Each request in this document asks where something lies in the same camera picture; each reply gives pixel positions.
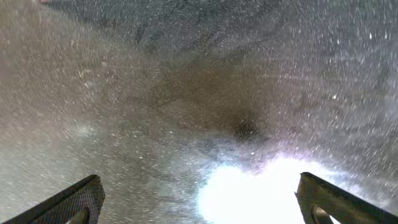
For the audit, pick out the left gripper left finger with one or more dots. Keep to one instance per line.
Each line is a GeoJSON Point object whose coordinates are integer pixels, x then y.
{"type": "Point", "coordinates": [88, 193]}

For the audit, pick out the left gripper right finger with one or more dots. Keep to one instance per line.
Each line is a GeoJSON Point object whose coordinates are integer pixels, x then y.
{"type": "Point", "coordinates": [314, 193]}

